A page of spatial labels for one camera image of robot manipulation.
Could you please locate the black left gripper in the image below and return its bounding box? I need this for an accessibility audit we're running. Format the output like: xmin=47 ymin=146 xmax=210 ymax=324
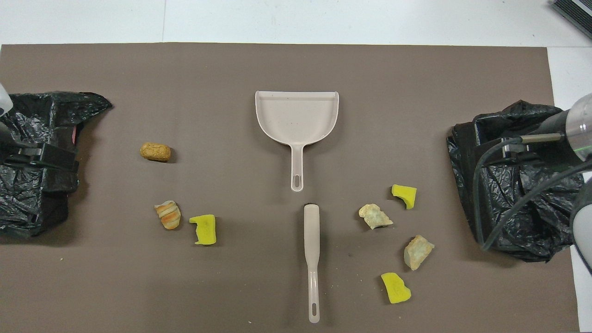
xmin=0 ymin=118 xmax=80 ymax=173

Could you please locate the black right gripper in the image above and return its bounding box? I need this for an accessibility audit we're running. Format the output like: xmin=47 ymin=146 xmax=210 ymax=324
xmin=502 ymin=110 xmax=576 ymax=165

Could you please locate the brown bread roll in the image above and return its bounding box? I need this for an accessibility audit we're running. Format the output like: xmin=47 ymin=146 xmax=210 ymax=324
xmin=140 ymin=142 xmax=171 ymax=162

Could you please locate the yellow sponge piece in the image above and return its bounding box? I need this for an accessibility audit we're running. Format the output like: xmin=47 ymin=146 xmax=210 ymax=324
xmin=381 ymin=272 xmax=412 ymax=304
xmin=391 ymin=184 xmax=417 ymax=210
xmin=189 ymin=214 xmax=217 ymax=246

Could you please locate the striped croissant piece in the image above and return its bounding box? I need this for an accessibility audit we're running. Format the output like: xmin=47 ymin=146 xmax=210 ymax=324
xmin=154 ymin=200 xmax=181 ymax=230

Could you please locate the pale crumbly bread chunk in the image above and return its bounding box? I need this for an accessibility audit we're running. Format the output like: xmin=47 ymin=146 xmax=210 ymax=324
xmin=404 ymin=235 xmax=435 ymax=271
xmin=358 ymin=203 xmax=394 ymax=230

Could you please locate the beige hand brush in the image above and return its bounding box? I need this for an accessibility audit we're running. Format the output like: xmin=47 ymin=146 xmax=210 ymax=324
xmin=303 ymin=203 xmax=321 ymax=324

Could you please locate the beige plastic dustpan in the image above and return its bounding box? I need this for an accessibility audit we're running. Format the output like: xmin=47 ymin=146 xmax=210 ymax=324
xmin=255 ymin=91 xmax=339 ymax=192

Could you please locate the empty black bag bin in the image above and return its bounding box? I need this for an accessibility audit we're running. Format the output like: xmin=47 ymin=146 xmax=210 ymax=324
xmin=0 ymin=91 xmax=113 ymax=239

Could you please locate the black bag trash bin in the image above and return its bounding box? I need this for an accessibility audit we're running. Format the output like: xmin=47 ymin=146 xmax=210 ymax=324
xmin=447 ymin=100 xmax=592 ymax=263

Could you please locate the dark ribbed panel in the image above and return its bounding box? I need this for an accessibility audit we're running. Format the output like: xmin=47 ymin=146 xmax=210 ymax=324
xmin=549 ymin=0 xmax=592 ymax=40

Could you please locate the brown table mat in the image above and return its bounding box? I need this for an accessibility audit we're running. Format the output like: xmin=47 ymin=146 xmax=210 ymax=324
xmin=0 ymin=43 xmax=581 ymax=333

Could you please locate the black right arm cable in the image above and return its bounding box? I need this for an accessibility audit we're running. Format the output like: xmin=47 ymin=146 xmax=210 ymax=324
xmin=473 ymin=133 xmax=592 ymax=253

